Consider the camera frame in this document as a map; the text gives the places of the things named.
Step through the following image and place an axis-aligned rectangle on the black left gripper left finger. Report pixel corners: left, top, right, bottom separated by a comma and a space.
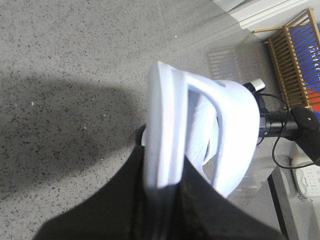
32, 144, 156, 240

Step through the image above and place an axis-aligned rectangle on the light blue slipper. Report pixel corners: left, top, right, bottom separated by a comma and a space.
143, 62, 260, 197

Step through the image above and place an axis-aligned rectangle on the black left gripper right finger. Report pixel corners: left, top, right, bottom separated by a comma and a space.
172, 158, 285, 240

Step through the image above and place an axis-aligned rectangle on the white remote keypad device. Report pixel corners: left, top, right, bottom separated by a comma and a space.
291, 152, 320, 199

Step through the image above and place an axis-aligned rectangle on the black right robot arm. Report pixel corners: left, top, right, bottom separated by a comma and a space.
258, 106, 320, 166

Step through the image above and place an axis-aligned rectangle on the blue and red board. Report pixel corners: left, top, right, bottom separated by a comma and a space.
289, 24, 320, 114

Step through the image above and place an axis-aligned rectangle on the thin black cable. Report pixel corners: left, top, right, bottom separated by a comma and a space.
257, 93, 320, 169

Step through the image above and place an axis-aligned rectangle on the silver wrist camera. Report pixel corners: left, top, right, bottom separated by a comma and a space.
243, 78, 266, 93

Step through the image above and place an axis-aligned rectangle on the wooden slatted rack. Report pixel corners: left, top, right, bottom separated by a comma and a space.
252, 7, 320, 110

